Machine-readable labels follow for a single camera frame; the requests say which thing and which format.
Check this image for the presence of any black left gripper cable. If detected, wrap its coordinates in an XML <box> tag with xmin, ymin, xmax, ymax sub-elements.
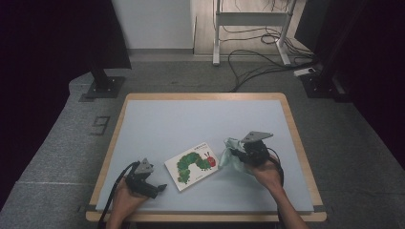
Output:
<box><xmin>96</xmin><ymin>161</ymin><xmax>141</xmax><ymax>229</ymax></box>

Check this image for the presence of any person's right hand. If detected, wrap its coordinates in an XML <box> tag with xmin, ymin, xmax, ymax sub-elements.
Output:
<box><xmin>251</xmin><ymin>157</ymin><xmax>284</xmax><ymax>192</ymax></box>

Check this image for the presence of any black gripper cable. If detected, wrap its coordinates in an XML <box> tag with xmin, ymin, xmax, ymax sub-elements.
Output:
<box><xmin>266</xmin><ymin>147</ymin><xmax>286</xmax><ymax>189</ymax></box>
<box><xmin>96</xmin><ymin>161</ymin><xmax>141</xmax><ymax>229</ymax></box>

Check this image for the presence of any dark curtain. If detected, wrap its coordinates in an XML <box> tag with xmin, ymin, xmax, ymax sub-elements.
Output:
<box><xmin>0</xmin><ymin>0</ymin><xmax>133</xmax><ymax>211</ymax></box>
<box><xmin>294</xmin><ymin>0</ymin><xmax>405</xmax><ymax>170</ymax></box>

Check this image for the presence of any black stand with base plate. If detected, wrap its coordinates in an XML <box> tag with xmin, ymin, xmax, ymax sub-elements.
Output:
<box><xmin>84</xmin><ymin>56</ymin><xmax>127</xmax><ymax>99</ymax></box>
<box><xmin>300</xmin><ymin>0</ymin><xmax>352</xmax><ymax>103</ymax></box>

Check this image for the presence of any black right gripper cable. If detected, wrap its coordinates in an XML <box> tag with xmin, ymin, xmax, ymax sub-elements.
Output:
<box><xmin>266</xmin><ymin>147</ymin><xmax>286</xmax><ymax>189</ymax></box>

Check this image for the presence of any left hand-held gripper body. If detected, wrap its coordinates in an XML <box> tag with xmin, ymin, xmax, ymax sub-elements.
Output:
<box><xmin>125</xmin><ymin>157</ymin><xmax>160</xmax><ymax>199</ymax></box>

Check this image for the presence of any tangle of black floor cables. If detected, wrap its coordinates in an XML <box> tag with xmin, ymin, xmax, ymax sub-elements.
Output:
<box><xmin>219</xmin><ymin>0</ymin><xmax>319</xmax><ymax>94</ymax></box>

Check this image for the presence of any light green cloth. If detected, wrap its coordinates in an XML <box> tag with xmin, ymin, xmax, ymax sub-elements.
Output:
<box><xmin>219</xmin><ymin>136</ymin><xmax>256</xmax><ymax>175</ymax></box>

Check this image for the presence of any caterpillar picture board book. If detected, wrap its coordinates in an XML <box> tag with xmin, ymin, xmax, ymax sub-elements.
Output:
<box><xmin>163</xmin><ymin>141</ymin><xmax>220</xmax><ymax>193</ymax></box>

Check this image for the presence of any white desk frame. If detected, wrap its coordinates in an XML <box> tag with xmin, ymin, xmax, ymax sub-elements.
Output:
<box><xmin>212</xmin><ymin>0</ymin><xmax>299</xmax><ymax>67</ymax></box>

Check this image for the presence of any wooden table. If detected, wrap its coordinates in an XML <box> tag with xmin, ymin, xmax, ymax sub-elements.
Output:
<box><xmin>85</xmin><ymin>92</ymin><xmax>328</xmax><ymax>223</ymax></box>

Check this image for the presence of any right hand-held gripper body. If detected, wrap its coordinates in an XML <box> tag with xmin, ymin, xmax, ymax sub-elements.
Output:
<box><xmin>241</xmin><ymin>131</ymin><xmax>274</xmax><ymax>166</ymax></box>

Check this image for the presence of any white power strip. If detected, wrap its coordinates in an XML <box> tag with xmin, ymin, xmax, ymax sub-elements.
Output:
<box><xmin>293</xmin><ymin>67</ymin><xmax>317</xmax><ymax>78</ymax></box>

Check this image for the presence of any person's left hand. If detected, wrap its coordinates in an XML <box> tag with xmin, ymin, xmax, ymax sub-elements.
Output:
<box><xmin>109</xmin><ymin>183</ymin><xmax>150</xmax><ymax>221</ymax></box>

